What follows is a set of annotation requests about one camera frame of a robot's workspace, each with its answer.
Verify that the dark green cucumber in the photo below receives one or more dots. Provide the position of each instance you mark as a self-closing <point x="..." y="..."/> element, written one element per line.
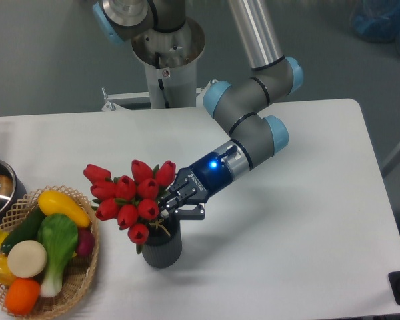
<point x="26" y="230"/>

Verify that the green bok choy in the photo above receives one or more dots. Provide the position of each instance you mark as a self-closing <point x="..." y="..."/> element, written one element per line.
<point x="58" y="234"/>

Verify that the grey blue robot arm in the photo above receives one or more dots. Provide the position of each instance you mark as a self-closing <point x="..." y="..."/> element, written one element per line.
<point x="252" y="139"/>

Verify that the beige round bun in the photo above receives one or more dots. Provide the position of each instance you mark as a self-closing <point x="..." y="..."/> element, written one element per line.
<point x="27" y="259"/>

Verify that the purple red radish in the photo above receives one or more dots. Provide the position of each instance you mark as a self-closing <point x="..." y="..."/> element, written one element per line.
<point x="86" y="243"/>

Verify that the woven wicker basket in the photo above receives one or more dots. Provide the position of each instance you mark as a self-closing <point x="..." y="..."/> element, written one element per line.
<point x="78" y="274"/>

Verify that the yellow squash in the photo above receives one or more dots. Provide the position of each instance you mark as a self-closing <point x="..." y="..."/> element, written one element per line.
<point x="54" y="202"/>

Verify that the yellow bell pepper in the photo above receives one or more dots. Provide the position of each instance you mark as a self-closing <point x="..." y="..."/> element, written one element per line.
<point x="6" y="276"/>

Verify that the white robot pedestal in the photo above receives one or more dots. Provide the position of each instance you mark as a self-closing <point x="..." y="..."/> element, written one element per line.
<point x="170" y="64"/>

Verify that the red tulip bouquet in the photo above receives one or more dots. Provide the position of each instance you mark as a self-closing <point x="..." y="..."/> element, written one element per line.
<point x="132" y="201"/>

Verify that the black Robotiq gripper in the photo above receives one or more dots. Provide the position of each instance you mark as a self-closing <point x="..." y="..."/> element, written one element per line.
<point x="195" y="184"/>

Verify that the dark grey ribbed vase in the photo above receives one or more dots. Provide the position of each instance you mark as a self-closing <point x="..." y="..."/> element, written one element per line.
<point x="164" y="245"/>

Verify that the blue plastic bag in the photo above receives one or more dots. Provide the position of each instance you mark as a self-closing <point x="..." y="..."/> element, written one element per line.
<point x="377" y="21"/>

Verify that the orange fruit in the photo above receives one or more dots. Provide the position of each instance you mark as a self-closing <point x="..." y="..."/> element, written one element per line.
<point x="22" y="296"/>

